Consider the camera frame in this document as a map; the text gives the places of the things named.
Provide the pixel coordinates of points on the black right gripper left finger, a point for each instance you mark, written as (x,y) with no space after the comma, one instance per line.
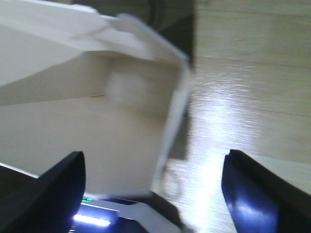
(49,203)

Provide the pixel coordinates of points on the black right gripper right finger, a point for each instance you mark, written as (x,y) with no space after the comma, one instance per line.
(259,201)

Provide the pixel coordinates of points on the white plastic trash bin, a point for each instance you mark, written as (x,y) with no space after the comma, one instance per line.
(72,79)

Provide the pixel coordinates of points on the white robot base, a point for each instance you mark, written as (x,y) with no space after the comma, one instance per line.
(120,216)

